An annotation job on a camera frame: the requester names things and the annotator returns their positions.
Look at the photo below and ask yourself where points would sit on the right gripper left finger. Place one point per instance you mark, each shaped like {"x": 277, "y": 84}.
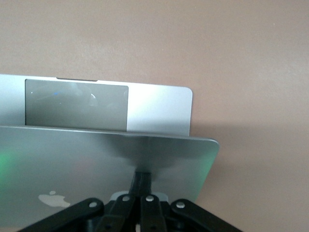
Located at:
{"x": 116, "y": 212}

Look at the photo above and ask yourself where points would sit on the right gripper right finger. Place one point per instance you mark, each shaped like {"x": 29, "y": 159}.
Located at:
{"x": 164, "y": 215}

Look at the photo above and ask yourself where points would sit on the grey aluminium laptop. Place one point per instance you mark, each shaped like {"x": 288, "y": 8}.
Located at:
{"x": 72, "y": 157}

